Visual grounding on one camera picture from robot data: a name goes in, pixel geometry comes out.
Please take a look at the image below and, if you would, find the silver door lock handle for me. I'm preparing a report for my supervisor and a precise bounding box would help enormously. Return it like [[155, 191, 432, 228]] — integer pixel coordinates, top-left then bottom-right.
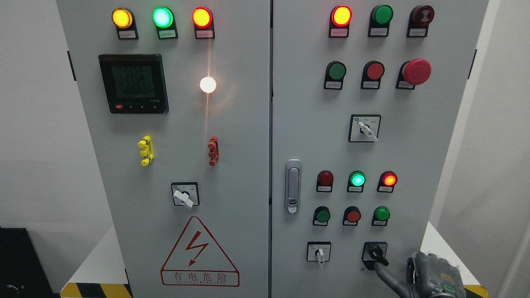
[[284, 159, 302, 214]]

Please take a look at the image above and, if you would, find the black box at left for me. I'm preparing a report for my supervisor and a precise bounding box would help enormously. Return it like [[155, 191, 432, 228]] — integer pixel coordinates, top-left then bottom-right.
[[0, 228, 54, 298]]

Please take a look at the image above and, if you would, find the green button lower right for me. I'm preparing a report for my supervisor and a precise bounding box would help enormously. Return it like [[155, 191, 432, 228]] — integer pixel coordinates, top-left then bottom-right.
[[371, 206, 390, 226]]

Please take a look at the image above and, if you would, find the red lit lamp right door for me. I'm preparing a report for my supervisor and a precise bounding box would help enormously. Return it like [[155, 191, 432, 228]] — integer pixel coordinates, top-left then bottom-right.
[[329, 5, 352, 38]]

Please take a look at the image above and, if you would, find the white selector switch upper right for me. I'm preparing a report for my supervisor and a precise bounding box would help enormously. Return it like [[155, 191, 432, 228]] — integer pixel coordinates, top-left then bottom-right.
[[349, 114, 382, 143]]

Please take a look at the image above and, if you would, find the green lit lamp lower middle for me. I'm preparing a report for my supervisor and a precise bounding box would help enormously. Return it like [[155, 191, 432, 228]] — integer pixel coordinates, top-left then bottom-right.
[[347, 171, 366, 193]]

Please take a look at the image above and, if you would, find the red electric hazard warning sticker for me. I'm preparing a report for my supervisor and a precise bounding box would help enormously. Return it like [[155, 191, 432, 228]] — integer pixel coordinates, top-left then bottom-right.
[[160, 216, 240, 287]]

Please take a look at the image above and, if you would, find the red lamp lower right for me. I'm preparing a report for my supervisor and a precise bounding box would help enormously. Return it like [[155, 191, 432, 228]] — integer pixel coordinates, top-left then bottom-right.
[[376, 171, 398, 194]]

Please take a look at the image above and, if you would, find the red buzzer alarm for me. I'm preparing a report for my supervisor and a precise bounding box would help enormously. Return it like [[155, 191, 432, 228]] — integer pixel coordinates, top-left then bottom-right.
[[407, 5, 435, 38]]

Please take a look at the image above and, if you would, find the grey cabinet door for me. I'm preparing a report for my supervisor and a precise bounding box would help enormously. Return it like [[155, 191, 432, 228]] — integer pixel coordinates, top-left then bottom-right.
[[57, 0, 271, 298], [270, 0, 488, 298]]

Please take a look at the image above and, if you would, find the white platform with hazard stripes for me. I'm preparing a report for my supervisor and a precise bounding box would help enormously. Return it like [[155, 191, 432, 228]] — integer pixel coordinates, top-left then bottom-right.
[[59, 223, 489, 298]]

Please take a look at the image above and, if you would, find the red terminal connector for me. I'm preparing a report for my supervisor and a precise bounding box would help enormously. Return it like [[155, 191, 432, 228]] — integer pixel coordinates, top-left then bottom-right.
[[207, 136, 219, 166]]

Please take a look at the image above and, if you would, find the red push button lower middle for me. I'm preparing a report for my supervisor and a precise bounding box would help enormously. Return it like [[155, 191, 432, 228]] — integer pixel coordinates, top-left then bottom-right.
[[342, 206, 361, 226]]

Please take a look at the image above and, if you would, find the green push button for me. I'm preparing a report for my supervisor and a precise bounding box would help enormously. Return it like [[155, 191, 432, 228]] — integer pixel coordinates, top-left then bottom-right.
[[313, 206, 331, 226], [323, 61, 347, 90]]

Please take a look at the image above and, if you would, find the green push button upper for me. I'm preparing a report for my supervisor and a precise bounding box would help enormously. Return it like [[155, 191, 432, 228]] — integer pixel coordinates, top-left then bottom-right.
[[323, 61, 347, 90]]

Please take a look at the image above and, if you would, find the right grey cabinet door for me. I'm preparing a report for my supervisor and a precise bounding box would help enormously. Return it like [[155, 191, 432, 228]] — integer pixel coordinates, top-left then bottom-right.
[[270, 0, 488, 298]]

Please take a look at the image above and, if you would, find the green indicator lamp top left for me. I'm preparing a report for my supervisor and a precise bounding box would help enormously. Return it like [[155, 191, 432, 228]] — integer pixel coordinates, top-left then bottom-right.
[[152, 6, 178, 40]]

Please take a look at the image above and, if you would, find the yellow terminal connector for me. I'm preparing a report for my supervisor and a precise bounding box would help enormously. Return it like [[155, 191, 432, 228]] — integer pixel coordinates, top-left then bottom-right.
[[137, 135, 154, 166]]

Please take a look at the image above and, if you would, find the left grey cabinet door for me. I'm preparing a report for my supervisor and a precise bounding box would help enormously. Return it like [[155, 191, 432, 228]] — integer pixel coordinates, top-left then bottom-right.
[[57, 0, 271, 298]]

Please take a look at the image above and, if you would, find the green push button lower left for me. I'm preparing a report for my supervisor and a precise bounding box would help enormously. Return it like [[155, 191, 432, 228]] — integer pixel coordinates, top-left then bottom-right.
[[313, 206, 331, 226]]

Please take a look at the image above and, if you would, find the black knob selector switch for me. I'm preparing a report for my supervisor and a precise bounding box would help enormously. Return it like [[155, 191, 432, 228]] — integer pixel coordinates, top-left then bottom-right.
[[361, 241, 389, 270]]

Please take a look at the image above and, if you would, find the white lit indicator lamp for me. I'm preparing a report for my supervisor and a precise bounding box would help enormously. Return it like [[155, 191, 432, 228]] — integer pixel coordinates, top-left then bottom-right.
[[199, 76, 217, 94]]

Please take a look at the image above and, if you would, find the white selector switch bottom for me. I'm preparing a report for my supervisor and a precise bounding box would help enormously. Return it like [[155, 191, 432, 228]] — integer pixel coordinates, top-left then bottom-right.
[[306, 241, 332, 269]]

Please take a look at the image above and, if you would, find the red push button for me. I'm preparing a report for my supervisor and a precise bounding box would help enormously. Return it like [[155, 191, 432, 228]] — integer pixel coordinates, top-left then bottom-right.
[[342, 206, 361, 226], [360, 60, 385, 90]]

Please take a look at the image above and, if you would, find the dark red lamp lower left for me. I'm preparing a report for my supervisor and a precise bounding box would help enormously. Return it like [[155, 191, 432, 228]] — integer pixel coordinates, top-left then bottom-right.
[[316, 170, 334, 192]]

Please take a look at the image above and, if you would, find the red emergency stop mushroom button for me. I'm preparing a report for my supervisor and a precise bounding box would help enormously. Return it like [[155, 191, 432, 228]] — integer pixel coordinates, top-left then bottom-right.
[[395, 58, 432, 90]]

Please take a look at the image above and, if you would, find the white selector switch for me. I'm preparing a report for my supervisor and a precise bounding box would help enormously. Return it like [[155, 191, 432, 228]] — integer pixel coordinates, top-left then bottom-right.
[[349, 114, 382, 143], [306, 241, 332, 269]]

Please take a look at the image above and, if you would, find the yellow indicator lamp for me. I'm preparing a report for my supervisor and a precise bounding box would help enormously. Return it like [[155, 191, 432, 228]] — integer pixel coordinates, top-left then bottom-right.
[[112, 7, 139, 40]]

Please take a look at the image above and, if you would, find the red push button upper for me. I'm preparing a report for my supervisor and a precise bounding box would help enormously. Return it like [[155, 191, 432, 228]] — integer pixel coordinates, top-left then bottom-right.
[[360, 60, 385, 90]]

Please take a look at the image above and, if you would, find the black digital power meter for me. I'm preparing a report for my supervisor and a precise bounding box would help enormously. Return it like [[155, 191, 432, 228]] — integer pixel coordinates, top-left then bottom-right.
[[98, 53, 169, 114]]

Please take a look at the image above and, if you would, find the white selector switch left door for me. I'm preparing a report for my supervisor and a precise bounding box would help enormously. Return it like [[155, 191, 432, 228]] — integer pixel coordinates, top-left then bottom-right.
[[171, 182, 200, 209]]

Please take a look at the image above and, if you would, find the green lamp top right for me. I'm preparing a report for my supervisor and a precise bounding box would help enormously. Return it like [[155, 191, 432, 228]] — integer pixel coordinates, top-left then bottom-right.
[[368, 5, 394, 37]]

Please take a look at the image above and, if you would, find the red indicator lamp left door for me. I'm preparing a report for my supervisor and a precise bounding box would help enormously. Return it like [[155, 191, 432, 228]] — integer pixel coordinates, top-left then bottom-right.
[[192, 6, 215, 39]]

